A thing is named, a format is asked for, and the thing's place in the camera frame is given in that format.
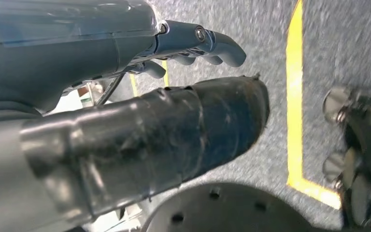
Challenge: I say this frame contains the yellow floor tape square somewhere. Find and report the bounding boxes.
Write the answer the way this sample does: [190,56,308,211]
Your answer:
[285,0,342,210]

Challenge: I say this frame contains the grey round perforated plate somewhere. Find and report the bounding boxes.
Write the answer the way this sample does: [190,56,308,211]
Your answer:
[141,182,313,232]

